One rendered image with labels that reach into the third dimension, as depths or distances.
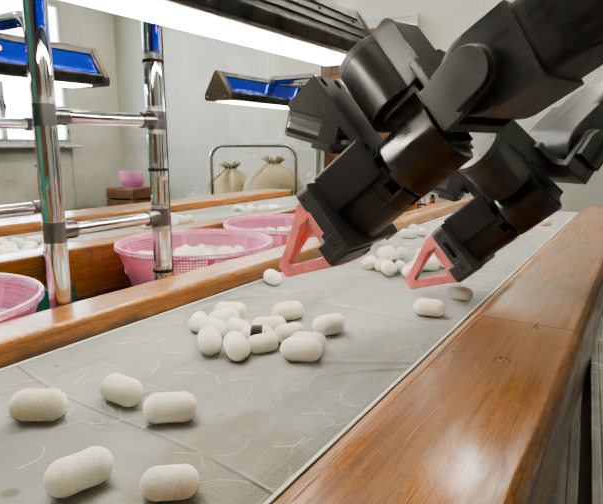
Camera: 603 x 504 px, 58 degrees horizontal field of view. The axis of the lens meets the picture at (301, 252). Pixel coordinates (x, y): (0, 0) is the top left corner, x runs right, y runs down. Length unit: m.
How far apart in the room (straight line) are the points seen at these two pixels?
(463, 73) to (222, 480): 0.29
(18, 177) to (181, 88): 2.04
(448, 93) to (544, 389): 0.21
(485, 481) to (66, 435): 0.26
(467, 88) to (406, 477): 0.24
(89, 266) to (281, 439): 0.66
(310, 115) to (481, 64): 0.16
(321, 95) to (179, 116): 6.36
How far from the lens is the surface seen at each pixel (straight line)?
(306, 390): 0.44
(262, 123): 6.14
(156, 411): 0.40
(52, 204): 0.62
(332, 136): 0.46
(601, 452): 0.56
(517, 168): 0.61
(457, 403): 0.38
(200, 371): 0.48
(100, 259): 1.00
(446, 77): 0.39
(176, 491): 0.32
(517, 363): 0.46
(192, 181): 6.72
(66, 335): 0.57
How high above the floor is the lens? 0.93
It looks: 11 degrees down
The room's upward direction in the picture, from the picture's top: straight up
